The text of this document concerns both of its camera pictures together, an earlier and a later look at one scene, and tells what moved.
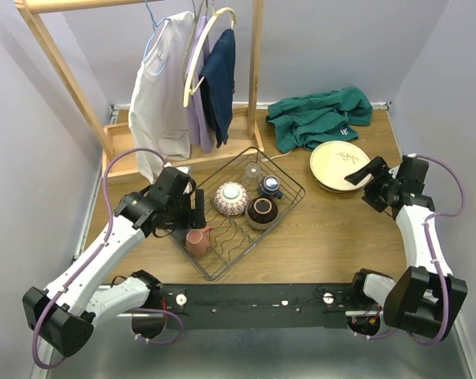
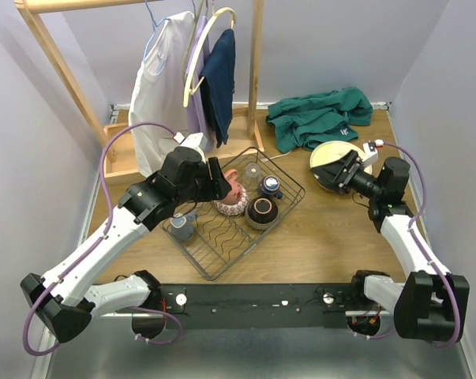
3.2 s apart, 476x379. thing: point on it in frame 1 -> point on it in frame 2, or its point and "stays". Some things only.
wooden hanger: [188, 90] stays
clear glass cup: [251, 176] stays
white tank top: [158, 109] stays
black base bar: [258, 305] stays
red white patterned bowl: [231, 199] stays
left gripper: [196, 211] -> [213, 178]
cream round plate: [332, 161] stays
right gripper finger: [376, 166] -> [331, 175]
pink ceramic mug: [197, 242] -> [234, 195]
